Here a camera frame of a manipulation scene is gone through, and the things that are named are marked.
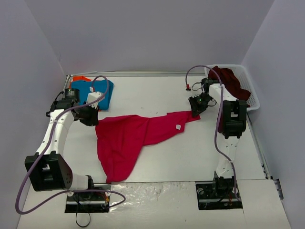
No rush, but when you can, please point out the blue folded t shirt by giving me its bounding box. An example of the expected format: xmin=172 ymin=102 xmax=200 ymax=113
xmin=70 ymin=79 xmax=114 ymax=111

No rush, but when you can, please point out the magenta t shirt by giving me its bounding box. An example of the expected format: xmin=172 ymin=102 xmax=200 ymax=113
xmin=95 ymin=111 xmax=201 ymax=183

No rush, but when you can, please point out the dark red t shirt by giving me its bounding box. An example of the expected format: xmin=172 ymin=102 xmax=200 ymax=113
xmin=213 ymin=66 xmax=251 ymax=101

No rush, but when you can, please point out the thin black cable loop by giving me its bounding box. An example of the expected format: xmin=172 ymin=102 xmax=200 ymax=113
xmin=75 ymin=209 xmax=92 ymax=227

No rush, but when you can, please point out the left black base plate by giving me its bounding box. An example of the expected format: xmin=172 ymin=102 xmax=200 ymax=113
xmin=64 ymin=192 xmax=111 ymax=213

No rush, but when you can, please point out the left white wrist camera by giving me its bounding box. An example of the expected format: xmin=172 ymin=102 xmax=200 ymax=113
xmin=86 ymin=92 xmax=104 ymax=109

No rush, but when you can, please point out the orange folded t shirt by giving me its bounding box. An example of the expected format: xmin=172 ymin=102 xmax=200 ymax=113
xmin=69 ymin=76 xmax=107 ymax=104

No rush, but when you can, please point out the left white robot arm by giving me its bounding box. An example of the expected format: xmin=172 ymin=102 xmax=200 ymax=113
xmin=25 ymin=88 xmax=104 ymax=199

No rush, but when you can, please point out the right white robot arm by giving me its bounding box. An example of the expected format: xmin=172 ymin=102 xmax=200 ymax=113
xmin=188 ymin=78 xmax=247 ymax=197

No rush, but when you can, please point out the white plastic basket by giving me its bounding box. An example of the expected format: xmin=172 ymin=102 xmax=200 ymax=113
xmin=208 ymin=64 xmax=260 ymax=112

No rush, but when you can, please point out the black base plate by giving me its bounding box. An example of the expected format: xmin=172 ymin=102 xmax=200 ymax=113
xmin=64 ymin=192 xmax=111 ymax=213
xmin=195 ymin=182 xmax=243 ymax=210

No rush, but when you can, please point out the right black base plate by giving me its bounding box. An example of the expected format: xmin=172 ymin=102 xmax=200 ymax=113
xmin=195 ymin=182 xmax=243 ymax=210

